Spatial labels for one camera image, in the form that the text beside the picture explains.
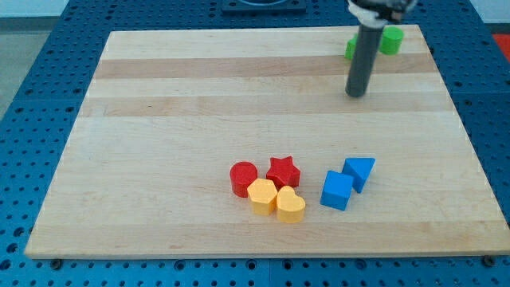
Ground blue triangle block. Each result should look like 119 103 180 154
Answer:
342 157 375 194

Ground red cylinder block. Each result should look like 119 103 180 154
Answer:
229 161 258 198

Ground yellow hexagon block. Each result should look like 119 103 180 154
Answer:
247 179 278 216

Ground green block behind rod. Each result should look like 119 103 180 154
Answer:
344 34 358 60

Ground yellow heart block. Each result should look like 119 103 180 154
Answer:
277 186 306 223

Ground wooden board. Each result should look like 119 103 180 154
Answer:
25 25 509 260

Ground red star block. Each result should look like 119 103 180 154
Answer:
265 156 301 189

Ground green cylinder block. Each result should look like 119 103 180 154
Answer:
379 26 404 55

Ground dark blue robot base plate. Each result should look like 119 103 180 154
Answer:
221 0 307 14

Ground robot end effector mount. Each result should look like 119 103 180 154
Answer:
347 0 417 28

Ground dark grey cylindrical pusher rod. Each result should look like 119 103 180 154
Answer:
345 25 384 97

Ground blue cube block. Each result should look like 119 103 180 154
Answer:
320 171 354 210

